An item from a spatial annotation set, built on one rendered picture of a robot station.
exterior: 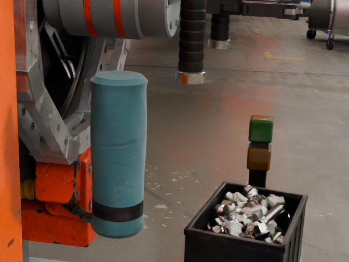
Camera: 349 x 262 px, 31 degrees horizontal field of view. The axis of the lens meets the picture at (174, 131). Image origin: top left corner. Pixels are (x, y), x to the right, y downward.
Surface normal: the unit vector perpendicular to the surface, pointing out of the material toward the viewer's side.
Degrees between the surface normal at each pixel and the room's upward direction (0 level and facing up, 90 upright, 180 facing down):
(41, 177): 80
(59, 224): 90
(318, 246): 0
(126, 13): 109
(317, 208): 0
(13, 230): 90
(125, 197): 89
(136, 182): 91
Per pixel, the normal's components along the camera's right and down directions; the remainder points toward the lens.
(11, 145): 0.98, 0.08
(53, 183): -0.18, 0.10
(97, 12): -0.19, 0.56
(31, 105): -0.16, 0.87
